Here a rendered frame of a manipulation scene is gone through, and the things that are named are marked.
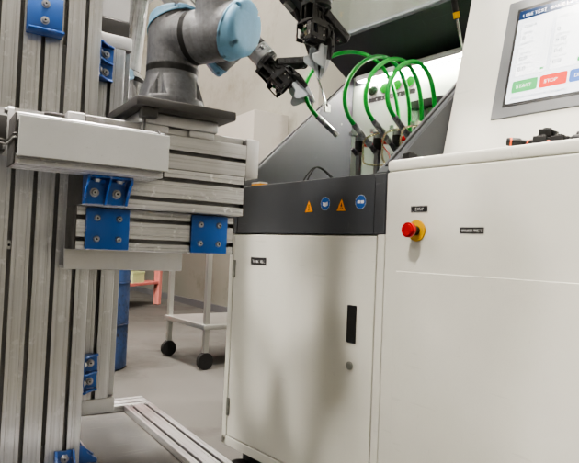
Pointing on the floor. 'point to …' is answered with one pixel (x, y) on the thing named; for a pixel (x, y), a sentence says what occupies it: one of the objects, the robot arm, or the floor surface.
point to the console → (493, 287)
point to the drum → (122, 319)
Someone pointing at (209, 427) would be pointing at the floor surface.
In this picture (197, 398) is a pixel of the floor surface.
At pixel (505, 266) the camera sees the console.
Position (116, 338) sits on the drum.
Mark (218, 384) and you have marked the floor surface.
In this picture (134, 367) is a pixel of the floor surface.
